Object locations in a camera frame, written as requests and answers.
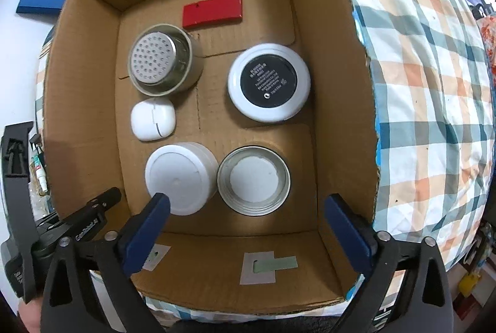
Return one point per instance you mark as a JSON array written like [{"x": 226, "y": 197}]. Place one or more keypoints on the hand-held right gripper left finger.
[{"x": 149, "y": 228}]

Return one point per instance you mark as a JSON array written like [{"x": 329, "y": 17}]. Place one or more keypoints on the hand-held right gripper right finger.
[{"x": 348, "y": 232}]

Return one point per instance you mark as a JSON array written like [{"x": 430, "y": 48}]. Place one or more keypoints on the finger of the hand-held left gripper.
[{"x": 91, "y": 224}]

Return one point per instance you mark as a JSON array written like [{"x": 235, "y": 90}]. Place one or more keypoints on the white round jar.
[{"x": 178, "y": 174}]

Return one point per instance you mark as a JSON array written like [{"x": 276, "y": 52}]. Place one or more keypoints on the metal lid white liner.
[{"x": 254, "y": 182}]

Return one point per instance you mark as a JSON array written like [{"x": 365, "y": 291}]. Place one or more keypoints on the brown cardboard box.
[{"x": 302, "y": 85}]

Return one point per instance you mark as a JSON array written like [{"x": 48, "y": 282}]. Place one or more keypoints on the person's left hand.
[{"x": 30, "y": 317}]

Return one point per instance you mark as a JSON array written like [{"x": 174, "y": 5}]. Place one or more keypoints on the white tube with green label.
[{"x": 42, "y": 178}]

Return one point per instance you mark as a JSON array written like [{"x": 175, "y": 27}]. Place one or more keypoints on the black plastic clip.
[{"x": 35, "y": 142}]

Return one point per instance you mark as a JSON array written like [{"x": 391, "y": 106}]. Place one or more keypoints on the white earbud case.
[{"x": 151, "y": 121}]

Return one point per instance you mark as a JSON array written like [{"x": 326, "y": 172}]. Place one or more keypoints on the yellow container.
[{"x": 469, "y": 283}]

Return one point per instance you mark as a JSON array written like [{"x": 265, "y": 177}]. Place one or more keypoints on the plaid bedsheet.
[{"x": 426, "y": 104}]

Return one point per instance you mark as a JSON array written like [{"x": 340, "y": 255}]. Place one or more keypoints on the metal strainer cup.
[{"x": 155, "y": 58}]

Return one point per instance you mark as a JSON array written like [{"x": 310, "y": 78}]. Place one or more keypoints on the white round compact black base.
[{"x": 269, "y": 81}]

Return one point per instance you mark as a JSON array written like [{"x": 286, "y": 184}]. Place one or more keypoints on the red rectangular box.
[{"x": 211, "y": 11}]

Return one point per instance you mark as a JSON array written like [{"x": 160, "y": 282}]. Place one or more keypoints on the orange patterned cloth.
[{"x": 489, "y": 40}]

